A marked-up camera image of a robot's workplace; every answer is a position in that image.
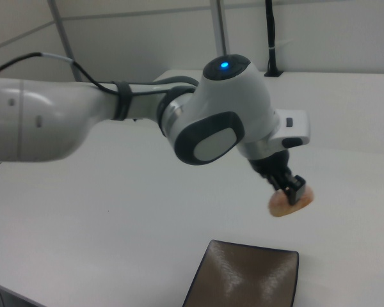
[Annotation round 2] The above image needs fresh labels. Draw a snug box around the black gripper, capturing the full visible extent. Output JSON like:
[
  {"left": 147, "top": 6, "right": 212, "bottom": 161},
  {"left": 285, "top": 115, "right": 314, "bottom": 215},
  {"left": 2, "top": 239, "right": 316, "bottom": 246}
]
[{"left": 248, "top": 150, "right": 308, "bottom": 206}]

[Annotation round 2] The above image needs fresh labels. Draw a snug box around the sugared orange bread roll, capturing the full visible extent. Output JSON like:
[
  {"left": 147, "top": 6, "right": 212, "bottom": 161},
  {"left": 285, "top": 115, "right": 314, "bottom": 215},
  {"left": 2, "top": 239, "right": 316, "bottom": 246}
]
[{"left": 267, "top": 185, "right": 316, "bottom": 218}]

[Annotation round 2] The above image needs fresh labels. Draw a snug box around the brown square ceramic plate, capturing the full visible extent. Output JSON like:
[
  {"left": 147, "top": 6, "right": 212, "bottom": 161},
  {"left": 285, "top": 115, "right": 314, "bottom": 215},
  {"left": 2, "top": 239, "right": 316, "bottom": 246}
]
[{"left": 181, "top": 239, "right": 300, "bottom": 307}]

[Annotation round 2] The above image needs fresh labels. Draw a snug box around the black pole with base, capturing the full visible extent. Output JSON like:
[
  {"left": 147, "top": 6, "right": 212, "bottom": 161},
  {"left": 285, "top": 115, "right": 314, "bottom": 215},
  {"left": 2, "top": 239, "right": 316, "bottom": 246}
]
[{"left": 263, "top": 0, "right": 284, "bottom": 78}]

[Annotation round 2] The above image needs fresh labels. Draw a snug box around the white cable tie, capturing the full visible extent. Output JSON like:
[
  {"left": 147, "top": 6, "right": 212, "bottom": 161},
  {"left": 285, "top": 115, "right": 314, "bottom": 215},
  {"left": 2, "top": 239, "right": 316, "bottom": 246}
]
[{"left": 268, "top": 39, "right": 292, "bottom": 52}]

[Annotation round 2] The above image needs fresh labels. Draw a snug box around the grey partition frame post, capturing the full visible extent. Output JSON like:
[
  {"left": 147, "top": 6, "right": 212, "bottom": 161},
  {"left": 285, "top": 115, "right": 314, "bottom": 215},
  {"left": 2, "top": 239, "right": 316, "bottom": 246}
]
[
  {"left": 209, "top": 0, "right": 230, "bottom": 58},
  {"left": 47, "top": 0, "right": 84, "bottom": 83}
]

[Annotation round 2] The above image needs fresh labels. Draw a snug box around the black strap on arm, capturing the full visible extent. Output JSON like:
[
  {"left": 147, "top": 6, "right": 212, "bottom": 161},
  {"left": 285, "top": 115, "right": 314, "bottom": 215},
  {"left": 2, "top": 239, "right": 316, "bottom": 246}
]
[{"left": 110, "top": 80, "right": 132, "bottom": 122}]

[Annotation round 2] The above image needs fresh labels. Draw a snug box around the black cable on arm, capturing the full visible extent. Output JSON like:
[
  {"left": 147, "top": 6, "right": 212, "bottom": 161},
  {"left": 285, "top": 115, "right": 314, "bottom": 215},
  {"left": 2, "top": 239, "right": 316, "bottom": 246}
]
[{"left": 0, "top": 51, "right": 200, "bottom": 97}]

